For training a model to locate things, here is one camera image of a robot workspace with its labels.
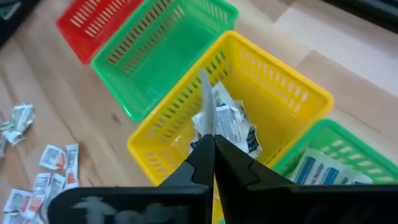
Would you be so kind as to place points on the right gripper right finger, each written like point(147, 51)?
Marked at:
point(236, 180)

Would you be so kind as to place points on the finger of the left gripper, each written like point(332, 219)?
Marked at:
point(11, 12)

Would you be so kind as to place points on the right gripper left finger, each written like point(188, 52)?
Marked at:
point(199, 168)

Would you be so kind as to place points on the small grey printed packet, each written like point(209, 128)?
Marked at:
point(253, 140)
point(230, 124)
point(196, 127)
point(225, 93)
point(209, 105)

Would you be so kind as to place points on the fingertip fabric bandage pack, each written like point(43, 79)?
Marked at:
point(351, 178)
point(306, 166)

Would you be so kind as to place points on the red plastic basket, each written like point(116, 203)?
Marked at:
point(93, 25)

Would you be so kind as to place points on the yellow plastic basket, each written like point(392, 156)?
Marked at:
point(273, 102)

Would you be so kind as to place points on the small green printed packet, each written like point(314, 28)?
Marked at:
point(21, 118)
point(14, 137)

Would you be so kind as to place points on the green plastic basket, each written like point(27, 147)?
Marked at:
point(168, 56)
point(357, 149)

